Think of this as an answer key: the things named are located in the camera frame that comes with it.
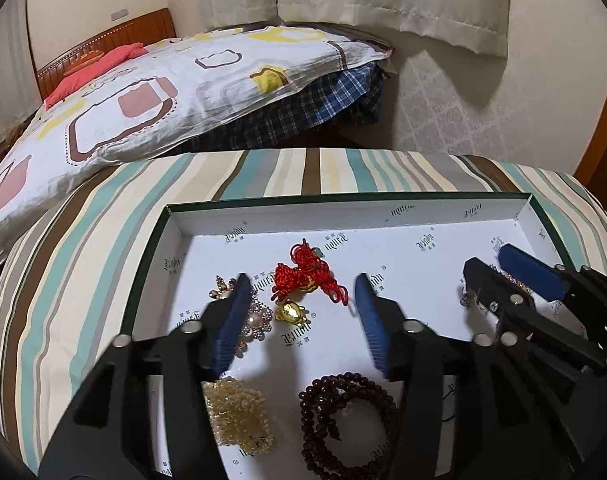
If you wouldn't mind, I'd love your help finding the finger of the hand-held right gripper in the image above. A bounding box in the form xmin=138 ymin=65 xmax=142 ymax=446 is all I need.
xmin=462 ymin=257 xmax=535 ymax=322
xmin=496 ymin=244 xmax=570 ymax=306

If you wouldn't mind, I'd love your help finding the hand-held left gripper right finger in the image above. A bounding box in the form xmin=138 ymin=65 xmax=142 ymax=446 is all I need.
xmin=353 ymin=272 xmax=584 ymax=480

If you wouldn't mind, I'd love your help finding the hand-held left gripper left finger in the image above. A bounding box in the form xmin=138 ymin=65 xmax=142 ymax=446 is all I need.
xmin=38 ymin=272 xmax=254 ymax=480

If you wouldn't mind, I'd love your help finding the pearl rhinestone brooch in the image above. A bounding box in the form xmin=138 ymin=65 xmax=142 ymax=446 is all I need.
xmin=208 ymin=275 xmax=275 ymax=359

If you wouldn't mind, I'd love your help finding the red knot charm gold ingot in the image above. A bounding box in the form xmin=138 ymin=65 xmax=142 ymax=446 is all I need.
xmin=271 ymin=240 xmax=351 ymax=323

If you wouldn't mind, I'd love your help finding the green box with white lining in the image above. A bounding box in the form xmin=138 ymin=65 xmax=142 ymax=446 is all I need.
xmin=121 ymin=192 xmax=584 ymax=480

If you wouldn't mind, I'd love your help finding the dark red bead necklace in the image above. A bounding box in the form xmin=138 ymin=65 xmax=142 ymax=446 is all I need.
xmin=298 ymin=372 xmax=401 ymax=480

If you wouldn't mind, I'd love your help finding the striped bed sheet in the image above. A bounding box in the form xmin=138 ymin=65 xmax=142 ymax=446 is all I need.
xmin=0 ymin=147 xmax=607 ymax=476

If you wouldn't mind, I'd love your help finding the blue plaid blanket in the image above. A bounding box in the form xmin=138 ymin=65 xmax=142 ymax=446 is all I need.
xmin=191 ymin=62 xmax=397 ymax=153

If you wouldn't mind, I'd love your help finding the white patterned quilt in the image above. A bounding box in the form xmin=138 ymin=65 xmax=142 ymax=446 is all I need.
xmin=0 ymin=25 xmax=397 ymax=281

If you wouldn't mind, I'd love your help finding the red pillow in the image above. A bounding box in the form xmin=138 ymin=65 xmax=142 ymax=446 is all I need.
xmin=44 ymin=44 xmax=147 ymax=110

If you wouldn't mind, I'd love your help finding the orange cushion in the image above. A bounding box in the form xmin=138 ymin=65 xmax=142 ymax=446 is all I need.
xmin=66 ymin=50 xmax=104 ymax=74

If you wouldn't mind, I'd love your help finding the wooden headboard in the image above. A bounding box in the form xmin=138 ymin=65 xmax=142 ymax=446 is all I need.
xmin=36 ymin=7 xmax=178 ymax=103

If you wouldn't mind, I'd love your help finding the yellow bead bracelet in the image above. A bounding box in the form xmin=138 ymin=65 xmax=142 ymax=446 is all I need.
xmin=202 ymin=377 xmax=275 ymax=457

